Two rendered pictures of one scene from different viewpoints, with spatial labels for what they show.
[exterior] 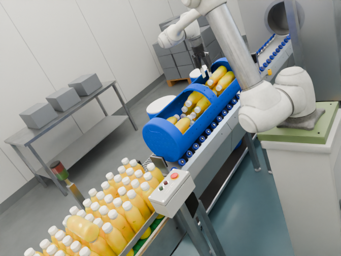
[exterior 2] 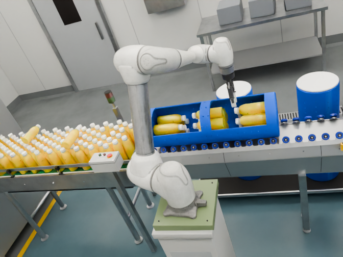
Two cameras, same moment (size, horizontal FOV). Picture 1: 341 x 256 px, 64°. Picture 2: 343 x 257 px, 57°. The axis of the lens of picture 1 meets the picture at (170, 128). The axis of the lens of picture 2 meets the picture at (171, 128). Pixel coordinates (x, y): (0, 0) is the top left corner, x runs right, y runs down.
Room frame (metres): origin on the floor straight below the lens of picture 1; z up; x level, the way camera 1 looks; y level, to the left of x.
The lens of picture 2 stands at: (0.69, -1.73, 2.29)
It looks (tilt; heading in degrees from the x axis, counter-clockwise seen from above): 33 degrees down; 64
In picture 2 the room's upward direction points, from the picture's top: 20 degrees counter-clockwise
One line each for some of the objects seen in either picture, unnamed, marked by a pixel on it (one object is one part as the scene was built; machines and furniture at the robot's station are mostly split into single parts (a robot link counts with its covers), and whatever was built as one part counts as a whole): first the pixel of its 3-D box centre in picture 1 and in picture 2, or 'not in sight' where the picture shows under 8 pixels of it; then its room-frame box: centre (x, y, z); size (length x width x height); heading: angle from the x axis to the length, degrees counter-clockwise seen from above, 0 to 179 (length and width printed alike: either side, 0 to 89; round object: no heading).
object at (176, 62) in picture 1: (191, 47); not in sight; (5.38, -1.02, 0.59); 1.20 x 0.80 x 1.19; 42
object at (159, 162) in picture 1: (160, 164); not in sight; (1.37, 0.14, 0.99); 0.10 x 0.02 x 0.12; 40
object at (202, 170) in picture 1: (244, 100); (299, 148); (2.05, -0.66, 0.79); 2.17 x 0.29 x 0.34; 130
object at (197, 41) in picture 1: (195, 40); (226, 68); (1.81, -0.38, 1.46); 0.09 x 0.09 x 0.06
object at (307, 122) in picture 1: (301, 112); (186, 200); (1.15, -0.63, 1.07); 0.22 x 0.18 x 0.06; 126
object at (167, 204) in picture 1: (172, 191); (106, 161); (1.02, 0.11, 1.05); 0.20 x 0.10 x 0.10; 130
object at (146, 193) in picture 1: (152, 200); (111, 156); (1.09, 0.23, 1.00); 0.07 x 0.07 x 0.19
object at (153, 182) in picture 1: (155, 190); (120, 152); (1.15, 0.20, 1.00); 0.07 x 0.07 x 0.19
